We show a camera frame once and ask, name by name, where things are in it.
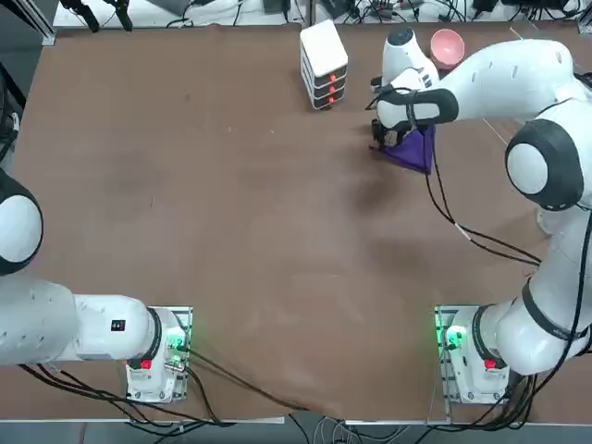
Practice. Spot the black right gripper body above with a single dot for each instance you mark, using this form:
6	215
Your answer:
377	129

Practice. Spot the purple towel with loop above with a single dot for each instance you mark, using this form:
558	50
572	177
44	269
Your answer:
416	155

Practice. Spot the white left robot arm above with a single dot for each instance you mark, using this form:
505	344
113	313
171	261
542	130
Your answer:
46	319

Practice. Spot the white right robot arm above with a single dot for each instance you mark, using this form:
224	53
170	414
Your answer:
509	69

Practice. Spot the pink bowl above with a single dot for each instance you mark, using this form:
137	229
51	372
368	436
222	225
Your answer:
446	46

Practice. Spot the black hub box with plugs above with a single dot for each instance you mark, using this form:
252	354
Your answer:
536	2

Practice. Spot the black stand leg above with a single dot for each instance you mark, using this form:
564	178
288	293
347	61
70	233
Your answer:
121	14
85	11

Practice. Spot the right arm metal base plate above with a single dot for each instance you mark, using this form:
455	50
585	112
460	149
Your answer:
443	388

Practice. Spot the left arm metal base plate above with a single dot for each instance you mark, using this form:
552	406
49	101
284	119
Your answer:
186	319

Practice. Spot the aluminium frame profile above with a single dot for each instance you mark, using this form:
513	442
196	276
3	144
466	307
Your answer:
39	25

